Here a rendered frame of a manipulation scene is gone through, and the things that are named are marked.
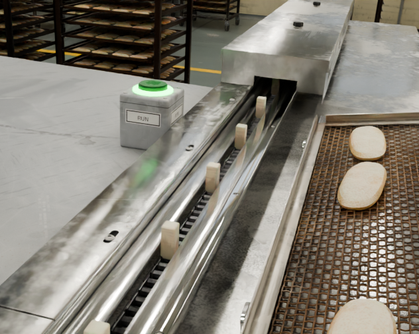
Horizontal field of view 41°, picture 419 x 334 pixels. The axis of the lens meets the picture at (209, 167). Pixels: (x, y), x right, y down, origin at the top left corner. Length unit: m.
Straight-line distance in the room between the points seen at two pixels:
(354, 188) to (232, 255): 0.13
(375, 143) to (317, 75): 0.35
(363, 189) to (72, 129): 0.49
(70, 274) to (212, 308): 0.12
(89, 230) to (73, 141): 0.33
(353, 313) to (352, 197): 0.16
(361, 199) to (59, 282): 0.25
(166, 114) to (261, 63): 0.26
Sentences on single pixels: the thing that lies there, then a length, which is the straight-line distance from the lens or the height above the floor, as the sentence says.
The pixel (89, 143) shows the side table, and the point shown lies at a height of 0.82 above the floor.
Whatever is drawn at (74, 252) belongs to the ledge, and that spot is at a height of 0.86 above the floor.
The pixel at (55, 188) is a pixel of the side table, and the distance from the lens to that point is 0.66.
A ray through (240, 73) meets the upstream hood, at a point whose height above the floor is 0.88.
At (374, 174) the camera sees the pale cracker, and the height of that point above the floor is 0.91.
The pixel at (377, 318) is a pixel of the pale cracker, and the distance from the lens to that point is 0.34.
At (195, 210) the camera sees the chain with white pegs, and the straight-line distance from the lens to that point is 0.57.
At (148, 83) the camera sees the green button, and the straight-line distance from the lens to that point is 0.76.
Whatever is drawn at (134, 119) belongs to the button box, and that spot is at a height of 0.86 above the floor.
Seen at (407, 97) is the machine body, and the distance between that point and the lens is 1.17.
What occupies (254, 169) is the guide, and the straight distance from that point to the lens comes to 0.62.
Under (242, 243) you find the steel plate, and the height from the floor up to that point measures 0.82.
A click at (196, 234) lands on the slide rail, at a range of 0.50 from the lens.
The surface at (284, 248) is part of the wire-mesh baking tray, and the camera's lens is 0.42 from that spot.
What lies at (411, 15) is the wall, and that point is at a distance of 7.52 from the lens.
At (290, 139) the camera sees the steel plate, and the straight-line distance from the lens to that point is 0.84.
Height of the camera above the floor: 1.11
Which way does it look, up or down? 23 degrees down
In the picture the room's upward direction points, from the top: 3 degrees clockwise
